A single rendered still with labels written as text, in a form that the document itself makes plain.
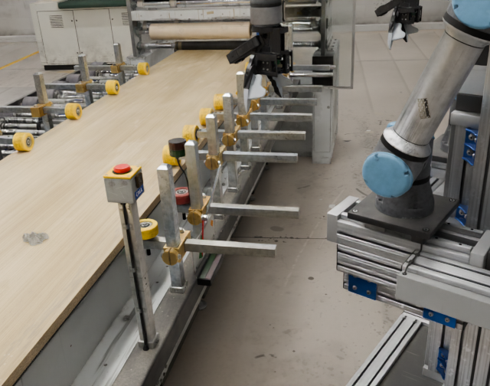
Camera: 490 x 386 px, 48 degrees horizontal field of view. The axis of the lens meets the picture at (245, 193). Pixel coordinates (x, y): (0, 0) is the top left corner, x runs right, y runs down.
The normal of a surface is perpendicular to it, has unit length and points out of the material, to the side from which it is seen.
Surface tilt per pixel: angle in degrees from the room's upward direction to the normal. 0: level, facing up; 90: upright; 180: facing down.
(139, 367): 0
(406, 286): 90
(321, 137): 90
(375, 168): 97
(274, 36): 90
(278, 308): 0
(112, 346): 0
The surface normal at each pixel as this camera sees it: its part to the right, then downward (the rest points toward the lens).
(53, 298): -0.05, -0.90
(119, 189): -0.21, 0.43
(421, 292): -0.60, 0.37
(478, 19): -0.46, 0.28
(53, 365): 0.98, 0.04
